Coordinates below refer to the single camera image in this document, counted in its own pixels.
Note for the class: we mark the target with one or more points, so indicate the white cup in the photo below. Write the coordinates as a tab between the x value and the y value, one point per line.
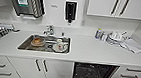
60	46

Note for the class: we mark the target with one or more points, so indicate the chrome faucet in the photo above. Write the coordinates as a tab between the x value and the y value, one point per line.
49	30

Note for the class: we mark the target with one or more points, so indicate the stainless steel sink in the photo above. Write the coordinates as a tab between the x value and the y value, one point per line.
24	47

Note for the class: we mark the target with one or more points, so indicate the orange bowl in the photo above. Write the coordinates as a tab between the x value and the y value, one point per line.
37	41

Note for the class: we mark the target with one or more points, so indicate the steel paper towel dispenser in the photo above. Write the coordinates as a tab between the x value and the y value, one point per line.
25	0

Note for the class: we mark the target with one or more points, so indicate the small chrome sink knob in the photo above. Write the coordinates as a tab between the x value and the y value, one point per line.
62	34

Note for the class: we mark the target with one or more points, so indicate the stainless steel dishwasher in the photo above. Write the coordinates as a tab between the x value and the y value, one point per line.
93	76

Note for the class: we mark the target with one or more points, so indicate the small clear container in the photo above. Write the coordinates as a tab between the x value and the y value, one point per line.
103	36

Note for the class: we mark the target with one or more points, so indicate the black soap dispenser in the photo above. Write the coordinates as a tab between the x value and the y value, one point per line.
70	11

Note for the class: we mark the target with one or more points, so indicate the white wall cabinet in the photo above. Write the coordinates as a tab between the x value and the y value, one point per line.
103	5

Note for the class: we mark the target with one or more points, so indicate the small dish soap bottle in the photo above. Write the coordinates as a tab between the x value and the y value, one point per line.
98	34

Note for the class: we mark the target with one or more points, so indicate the white dish cloth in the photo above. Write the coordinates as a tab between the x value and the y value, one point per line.
134	46

